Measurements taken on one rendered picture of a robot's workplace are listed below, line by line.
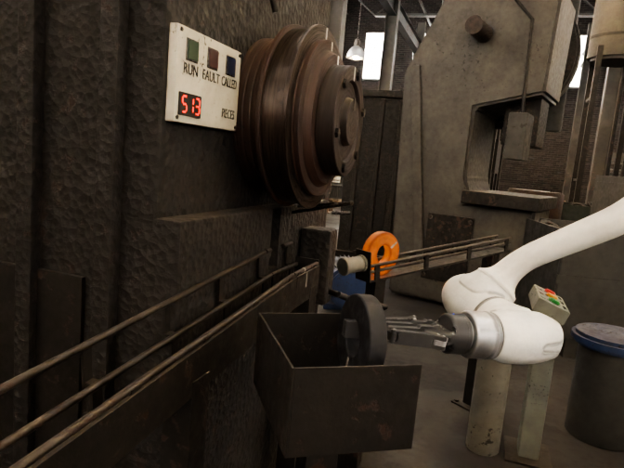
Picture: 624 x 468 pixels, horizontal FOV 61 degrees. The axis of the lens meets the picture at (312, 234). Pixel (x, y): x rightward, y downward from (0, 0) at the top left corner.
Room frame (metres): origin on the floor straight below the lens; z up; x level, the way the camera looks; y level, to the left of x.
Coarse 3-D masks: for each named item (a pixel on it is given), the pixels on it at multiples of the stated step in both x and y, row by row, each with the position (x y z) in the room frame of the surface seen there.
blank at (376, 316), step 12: (348, 300) 0.95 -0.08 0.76; (360, 300) 0.90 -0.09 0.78; (372, 300) 0.90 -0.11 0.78; (348, 312) 0.94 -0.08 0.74; (360, 312) 0.89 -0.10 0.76; (372, 312) 0.87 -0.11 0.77; (360, 324) 0.88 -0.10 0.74; (372, 324) 0.85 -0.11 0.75; (384, 324) 0.86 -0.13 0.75; (360, 336) 0.87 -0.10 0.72; (372, 336) 0.84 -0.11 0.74; (384, 336) 0.85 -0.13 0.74; (348, 348) 0.93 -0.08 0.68; (360, 348) 0.87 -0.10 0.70; (372, 348) 0.84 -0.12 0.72; (384, 348) 0.84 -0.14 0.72; (348, 360) 0.91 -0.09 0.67; (360, 360) 0.86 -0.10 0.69; (372, 360) 0.84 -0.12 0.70; (384, 360) 0.85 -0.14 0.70
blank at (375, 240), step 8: (376, 232) 1.84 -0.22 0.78; (384, 232) 1.84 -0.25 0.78; (368, 240) 1.82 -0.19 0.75; (376, 240) 1.81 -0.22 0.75; (384, 240) 1.84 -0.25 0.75; (392, 240) 1.86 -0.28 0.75; (368, 248) 1.80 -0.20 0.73; (376, 248) 1.82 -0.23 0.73; (384, 248) 1.88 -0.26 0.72; (392, 248) 1.86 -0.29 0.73; (376, 256) 1.82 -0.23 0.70; (384, 256) 1.88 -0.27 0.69; (392, 256) 1.87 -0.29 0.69; (392, 264) 1.87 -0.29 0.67; (384, 272) 1.85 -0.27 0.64
